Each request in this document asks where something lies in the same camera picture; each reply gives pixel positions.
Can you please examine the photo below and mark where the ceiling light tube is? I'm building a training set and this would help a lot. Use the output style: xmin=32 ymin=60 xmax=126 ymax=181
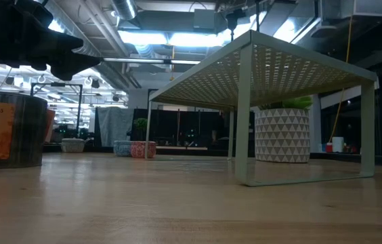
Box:
xmin=102 ymin=56 xmax=201 ymax=66

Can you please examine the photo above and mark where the small round topiary plant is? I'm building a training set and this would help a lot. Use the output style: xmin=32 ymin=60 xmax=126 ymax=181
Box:
xmin=133 ymin=117 xmax=149 ymax=142

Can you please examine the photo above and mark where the red patterned candle holder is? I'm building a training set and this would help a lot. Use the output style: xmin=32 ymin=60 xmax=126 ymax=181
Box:
xmin=130 ymin=140 xmax=157 ymax=159

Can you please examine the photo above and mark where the black metal gantry frame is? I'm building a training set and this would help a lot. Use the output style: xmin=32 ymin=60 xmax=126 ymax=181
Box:
xmin=30 ymin=82 xmax=84 ymax=136

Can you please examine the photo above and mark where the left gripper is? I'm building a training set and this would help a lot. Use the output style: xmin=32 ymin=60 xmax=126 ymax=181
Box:
xmin=0 ymin=0 xmax=102 ymax=82

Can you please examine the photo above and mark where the silver ventilation duct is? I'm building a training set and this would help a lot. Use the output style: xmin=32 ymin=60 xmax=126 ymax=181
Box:
xmin=111 ymin=0 xmax=138 ymax=21

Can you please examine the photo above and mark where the white labelled container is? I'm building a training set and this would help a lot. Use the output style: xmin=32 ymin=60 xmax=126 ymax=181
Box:
xmin=331 ymin=136 xmax=345 ymax=154

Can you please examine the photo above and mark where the silver candle tin orange label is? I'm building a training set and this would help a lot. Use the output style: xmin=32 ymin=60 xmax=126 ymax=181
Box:
xmin=0 ymin=90 xmax=49 ymax=169
xmin=44 ymin=108 xmax=57 ymax=144

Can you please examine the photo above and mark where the blue patterned candle holder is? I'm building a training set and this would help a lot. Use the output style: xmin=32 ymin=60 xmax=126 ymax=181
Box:
xmin=113 ymin=140 xmax=133 ymax=157

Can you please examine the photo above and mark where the yellow cable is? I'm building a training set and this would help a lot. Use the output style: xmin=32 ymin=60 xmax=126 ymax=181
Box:
xmin=328 ymin=15 xmax=354 ymax=144

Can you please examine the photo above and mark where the grey fabric panel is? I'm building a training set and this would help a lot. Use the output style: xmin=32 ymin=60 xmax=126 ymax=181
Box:
xmin=95 ymin=106 xmax=135 ymax=148

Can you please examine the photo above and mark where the grey patterned candle holder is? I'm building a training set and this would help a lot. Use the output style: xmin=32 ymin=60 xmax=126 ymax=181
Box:
xmin=60 ymin=138 xmax=86 ymax=153

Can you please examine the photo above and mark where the succulent in triangle-pattern pot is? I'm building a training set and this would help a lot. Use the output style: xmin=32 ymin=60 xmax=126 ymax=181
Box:
xmin=254 ymin=96 xmax=314 ymax=164

